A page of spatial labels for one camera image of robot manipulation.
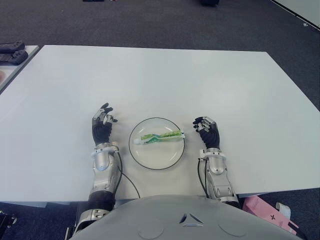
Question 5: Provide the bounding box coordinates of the white tape loop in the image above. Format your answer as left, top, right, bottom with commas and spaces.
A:
275, 201, 292, 219

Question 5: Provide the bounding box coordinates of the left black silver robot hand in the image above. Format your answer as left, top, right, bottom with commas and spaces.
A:
91, 101, 119, 146

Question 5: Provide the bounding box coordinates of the white side table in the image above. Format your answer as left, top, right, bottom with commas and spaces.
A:
0, 44, 41, 95

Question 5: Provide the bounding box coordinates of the green toothpaste tube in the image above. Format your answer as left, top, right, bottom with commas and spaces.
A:
133, 129, 186, 146

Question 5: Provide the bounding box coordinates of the grey robot torso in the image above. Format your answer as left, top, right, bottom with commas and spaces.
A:
68, 193, 298, 240

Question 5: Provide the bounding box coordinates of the black equipment piece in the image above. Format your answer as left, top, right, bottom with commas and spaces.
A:
0, 209, 18, 232

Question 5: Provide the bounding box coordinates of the black game controller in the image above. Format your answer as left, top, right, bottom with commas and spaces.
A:
0, 49, 29, 66
0, 40, 26, 52

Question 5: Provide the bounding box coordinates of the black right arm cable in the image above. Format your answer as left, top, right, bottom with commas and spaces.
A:
197, 158, 210, 199

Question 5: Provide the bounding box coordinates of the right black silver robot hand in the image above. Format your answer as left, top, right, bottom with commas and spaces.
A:
192, 116, 222, 151

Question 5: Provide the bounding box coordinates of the white plate with black rim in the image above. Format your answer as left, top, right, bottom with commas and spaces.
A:
128, 116, 186, 172

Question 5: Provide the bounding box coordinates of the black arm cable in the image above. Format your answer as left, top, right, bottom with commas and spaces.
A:
113, 151, 141, 199
197, 158, 210, 199

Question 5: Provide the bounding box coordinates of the pink cardboard box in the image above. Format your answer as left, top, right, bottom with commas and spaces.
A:
242, 195, 300, 236

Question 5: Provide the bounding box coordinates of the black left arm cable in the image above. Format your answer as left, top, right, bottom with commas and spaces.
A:
113, 151, 141, 199

